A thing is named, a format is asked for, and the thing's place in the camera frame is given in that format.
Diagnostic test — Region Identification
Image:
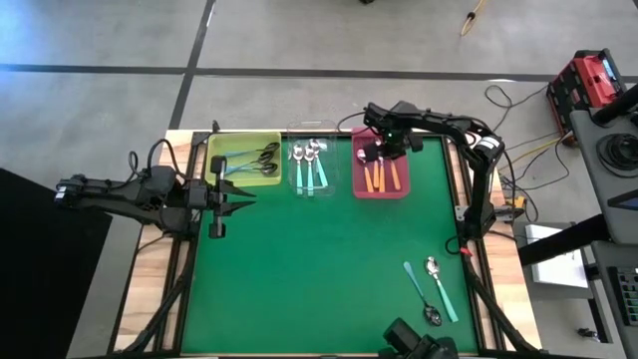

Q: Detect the black floor panel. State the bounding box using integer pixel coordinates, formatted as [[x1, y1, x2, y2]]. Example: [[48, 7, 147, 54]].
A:
[[0, 167, 114, 359]]

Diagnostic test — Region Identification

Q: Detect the black boxy device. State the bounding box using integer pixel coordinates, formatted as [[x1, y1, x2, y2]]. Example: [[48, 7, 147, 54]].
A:
[[382, 317, 459, 359]]

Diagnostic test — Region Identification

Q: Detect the coiled black cable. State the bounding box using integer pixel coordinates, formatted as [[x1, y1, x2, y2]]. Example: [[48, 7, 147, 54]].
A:
[[595, 133, 638, 180]]

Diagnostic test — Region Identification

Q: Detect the black keyboard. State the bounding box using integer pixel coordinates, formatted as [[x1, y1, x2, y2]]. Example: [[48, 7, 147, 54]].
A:
[[616, 267, 638, 326]]

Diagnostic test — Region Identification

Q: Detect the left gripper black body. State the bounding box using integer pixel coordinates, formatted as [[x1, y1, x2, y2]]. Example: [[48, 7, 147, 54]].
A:
[[186, 155, 229, 240]]

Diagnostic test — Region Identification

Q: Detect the green table mat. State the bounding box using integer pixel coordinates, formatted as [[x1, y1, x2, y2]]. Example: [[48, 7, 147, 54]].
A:
[[181, 137, 479, 355]]

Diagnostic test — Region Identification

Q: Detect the pink plastic bin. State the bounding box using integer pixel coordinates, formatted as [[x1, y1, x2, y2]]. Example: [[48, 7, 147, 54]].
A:
[[351, 126, 412, 200]]

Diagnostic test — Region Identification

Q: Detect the white box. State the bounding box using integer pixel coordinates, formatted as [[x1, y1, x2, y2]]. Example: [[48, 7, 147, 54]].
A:
[[523, 222, 590, 289]]

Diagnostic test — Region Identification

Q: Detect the yellow and black clamp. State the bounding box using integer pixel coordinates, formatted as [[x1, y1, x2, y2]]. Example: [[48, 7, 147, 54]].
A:
[[490, 194, 528, 223]]

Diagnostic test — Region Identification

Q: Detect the black aluminium table frame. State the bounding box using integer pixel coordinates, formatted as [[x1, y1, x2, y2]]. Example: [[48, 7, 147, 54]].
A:
[[112, 119, 542, 359]]

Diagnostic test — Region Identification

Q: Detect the yellow floor cable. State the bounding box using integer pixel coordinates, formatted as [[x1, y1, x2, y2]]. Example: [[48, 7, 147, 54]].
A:
[[500, 132, 574, 171]]

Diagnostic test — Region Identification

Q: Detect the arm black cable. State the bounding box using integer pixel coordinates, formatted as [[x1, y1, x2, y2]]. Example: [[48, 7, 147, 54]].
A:
[[336, 110, 371, 135], [128, 138, 176, 180]]

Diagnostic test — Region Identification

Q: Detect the yellow-green plastic bin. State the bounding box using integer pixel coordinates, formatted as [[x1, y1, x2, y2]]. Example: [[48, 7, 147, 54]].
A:
[[204, 131, 284, 188]]

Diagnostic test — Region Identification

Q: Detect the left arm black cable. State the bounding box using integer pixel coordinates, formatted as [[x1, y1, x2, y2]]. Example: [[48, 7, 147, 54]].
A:
[[128, 138, 176, 180]]

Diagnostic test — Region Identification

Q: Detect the clear plastic bin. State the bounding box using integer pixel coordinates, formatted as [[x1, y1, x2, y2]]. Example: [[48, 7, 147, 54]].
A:
[[286, 119, 340, 198]]

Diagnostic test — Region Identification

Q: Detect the hanging yellow cable with plug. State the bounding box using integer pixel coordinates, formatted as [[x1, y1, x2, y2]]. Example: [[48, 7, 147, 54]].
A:
[[459, 0, 488, 39]]

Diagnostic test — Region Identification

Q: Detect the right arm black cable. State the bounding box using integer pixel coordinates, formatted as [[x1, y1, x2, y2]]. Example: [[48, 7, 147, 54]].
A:
[[336, 110, 371, 135]]

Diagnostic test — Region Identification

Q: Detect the black floor cable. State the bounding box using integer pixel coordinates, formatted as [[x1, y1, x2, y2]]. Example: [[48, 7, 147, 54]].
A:
[[483, 83, 572, 193]]

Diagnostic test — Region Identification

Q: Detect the red and black toolbox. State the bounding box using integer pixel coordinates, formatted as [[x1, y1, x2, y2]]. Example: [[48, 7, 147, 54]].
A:
[[545, 48, 627, 149]]

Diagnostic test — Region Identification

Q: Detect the dark tablet screen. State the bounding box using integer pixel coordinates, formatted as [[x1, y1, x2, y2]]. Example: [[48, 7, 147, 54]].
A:
[[606, 187, 638, 211]]

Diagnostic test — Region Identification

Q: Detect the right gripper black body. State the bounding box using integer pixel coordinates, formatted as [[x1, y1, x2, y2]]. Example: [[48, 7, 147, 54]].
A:
[[361, 126, 426, 164]]

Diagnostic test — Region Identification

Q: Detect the grey keyboard desk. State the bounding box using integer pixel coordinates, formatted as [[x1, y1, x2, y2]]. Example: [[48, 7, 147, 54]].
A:
[[590, 239, 638, 359]]

